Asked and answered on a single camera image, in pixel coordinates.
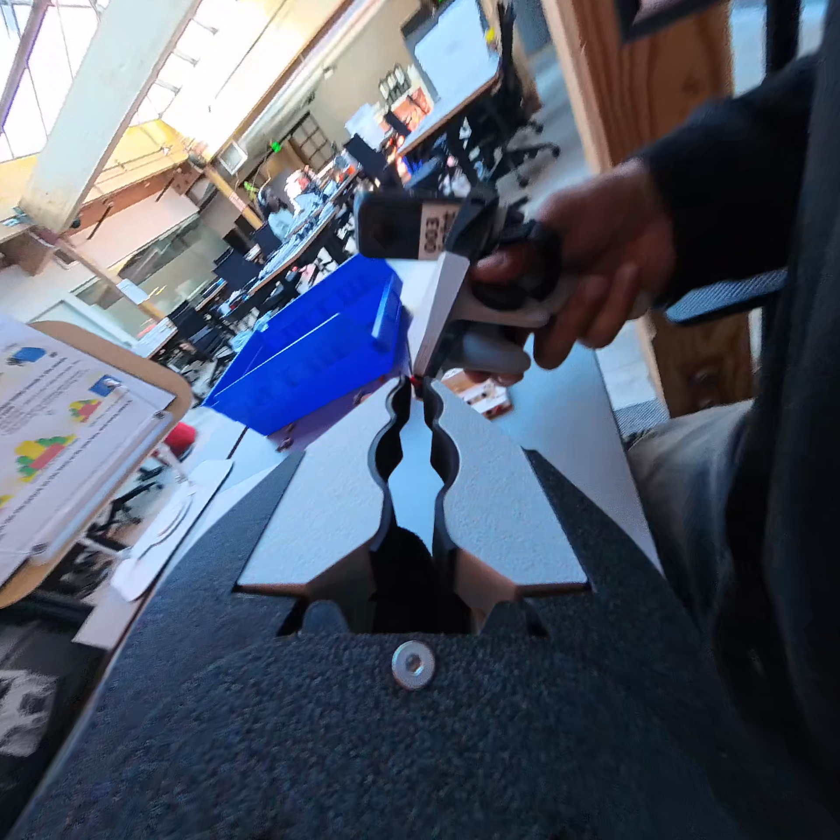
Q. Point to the clipboard with instruction sheet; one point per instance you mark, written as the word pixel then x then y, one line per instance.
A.
pixel 72 426

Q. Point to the black frame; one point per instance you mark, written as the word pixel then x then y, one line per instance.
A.
pixel 663 16

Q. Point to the small orange and white box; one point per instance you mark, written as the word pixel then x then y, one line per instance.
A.
pixel 482 394

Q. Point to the white clipboard stand base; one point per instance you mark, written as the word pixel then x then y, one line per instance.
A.
pixel 172 525

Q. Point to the wooden post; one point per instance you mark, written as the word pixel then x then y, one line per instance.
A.
pixel 663 98

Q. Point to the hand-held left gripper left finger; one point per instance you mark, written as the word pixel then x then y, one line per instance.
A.
pixel 315 512

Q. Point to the person's dark torso clothing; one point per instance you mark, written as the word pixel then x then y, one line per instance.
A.
pixel 794 459

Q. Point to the person's right forearm dark sleeve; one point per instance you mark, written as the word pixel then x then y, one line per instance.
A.
pixel 728 170

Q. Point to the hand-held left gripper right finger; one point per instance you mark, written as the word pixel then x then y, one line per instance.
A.
pixel 505 512

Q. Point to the black office chair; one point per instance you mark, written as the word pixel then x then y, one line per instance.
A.
pixel 522 111

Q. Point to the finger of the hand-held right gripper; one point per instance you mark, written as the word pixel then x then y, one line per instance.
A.
pixel 441 308
pixel 417 282

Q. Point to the white office table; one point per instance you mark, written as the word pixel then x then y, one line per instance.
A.
pixel 453 59

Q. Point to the person's leg in grey trousers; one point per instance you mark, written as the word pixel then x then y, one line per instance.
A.
pixel 689 499

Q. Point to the person's right hand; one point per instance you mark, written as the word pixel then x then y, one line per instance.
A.
pixel 604 256

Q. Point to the grey chair armrest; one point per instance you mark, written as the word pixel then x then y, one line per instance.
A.
pixel 725 298

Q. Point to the long cluttered work table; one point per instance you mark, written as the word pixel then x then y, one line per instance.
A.
pixel 295 249

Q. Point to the blue plastic bin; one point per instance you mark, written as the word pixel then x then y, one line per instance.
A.
pixel 315 354

